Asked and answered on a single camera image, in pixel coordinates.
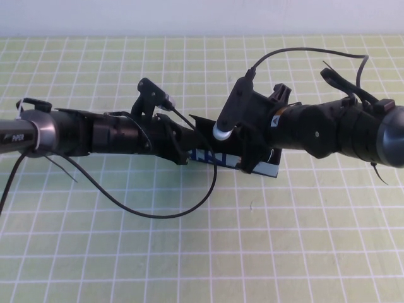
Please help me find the white zip tie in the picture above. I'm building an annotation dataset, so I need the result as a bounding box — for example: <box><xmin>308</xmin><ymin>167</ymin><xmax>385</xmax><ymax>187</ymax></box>
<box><xmin>15</xmin><ymin>98</ymin><xmax>41</xmax><ymax>151</ymax></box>

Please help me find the thin black hanging cable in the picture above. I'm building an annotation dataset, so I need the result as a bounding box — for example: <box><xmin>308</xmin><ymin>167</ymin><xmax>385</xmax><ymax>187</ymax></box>
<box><xmin>0</xmin><ymin>153</ymin><xmax>28</xmax><ymax>216</ymax></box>

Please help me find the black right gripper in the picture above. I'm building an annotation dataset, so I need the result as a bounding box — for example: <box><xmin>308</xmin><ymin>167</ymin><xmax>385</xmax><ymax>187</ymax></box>
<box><xmin>239</xmin><ymin>83</ymin><xmax>291</xmax><ymax>174</ymax></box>

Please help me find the black zip tie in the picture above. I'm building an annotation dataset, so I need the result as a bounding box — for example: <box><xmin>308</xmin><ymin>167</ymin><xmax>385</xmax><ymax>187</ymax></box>
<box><xmin>46</xmin><ymin>153</ymin><xmax>79</xmax><ymax>183</ymax></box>
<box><xmin>369</xmin><ymin>161</ymin><xmax>391</xmax><ymax>187</ymax></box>
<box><xmin>321</xmin><ymin>60</ymin><xmax>343</xmax><ymax>78</ymax></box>

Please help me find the black glasses case printed side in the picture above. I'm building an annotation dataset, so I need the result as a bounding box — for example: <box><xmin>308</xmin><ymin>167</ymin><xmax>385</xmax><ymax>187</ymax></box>
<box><xmin>188</xmin><ymin>113</ymin><xmax>283</xmax><ymax>179</ymax></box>

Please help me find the wrist camera silver lens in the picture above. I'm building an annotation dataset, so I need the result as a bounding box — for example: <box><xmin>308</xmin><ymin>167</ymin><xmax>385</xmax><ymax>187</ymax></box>
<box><xmin>211</xmin><ymin>77</ymin><xmax>256</xmax><ymax>141</ymax></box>
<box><xmin>131</xmin><ymin>77</ymin><xmax>177</xmax><ymax>118</ymax></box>

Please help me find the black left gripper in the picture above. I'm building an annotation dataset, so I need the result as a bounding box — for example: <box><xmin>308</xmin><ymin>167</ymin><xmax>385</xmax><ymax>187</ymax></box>
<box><xmin>135</xmin><ymin>113</ymin><xmax>193</xmax><ymax>167</ymax></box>

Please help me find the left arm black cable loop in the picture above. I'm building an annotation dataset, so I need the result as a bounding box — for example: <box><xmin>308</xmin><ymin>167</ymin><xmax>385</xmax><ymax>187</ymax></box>
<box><xmin>18</xmin><ymin>98</ymin><xmax>52</xmax><ymax>112</ymax></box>

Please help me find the green white grid mat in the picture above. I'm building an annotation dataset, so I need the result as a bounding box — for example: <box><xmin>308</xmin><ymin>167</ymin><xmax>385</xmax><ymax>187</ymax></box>
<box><xmin>0</xmin><ymin>35</ymin><xmax>404</xmax><ymax>303</ymax></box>

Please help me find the left wrist camera silver lens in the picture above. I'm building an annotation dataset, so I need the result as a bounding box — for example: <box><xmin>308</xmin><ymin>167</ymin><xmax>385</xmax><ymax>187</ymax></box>
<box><xmin>131</xmin><ymin>77</ymin><xmax>177</xmax><ymax>118</ymax></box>

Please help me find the left camera black cable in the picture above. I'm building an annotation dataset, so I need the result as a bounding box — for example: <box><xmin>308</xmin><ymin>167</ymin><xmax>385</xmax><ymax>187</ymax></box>
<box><xmin>61</xmin><ymin>107</ymin><xmax>218</xmax><ymax>219</ymax></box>

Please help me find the right wrist camera silver lens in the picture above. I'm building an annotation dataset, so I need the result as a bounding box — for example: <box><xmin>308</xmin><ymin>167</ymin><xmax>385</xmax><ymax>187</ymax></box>
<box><xmin>211</xmin><ymin>77</ymin><xmax>256</xmax><ymax>141</ymax></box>

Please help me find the right arm black cable bundle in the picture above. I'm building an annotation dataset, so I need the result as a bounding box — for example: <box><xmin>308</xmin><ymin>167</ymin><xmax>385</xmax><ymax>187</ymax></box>
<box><xmin>320</xmin><ymin>68</ymin><xmax>395</xmax><ymax>111</ymax></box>

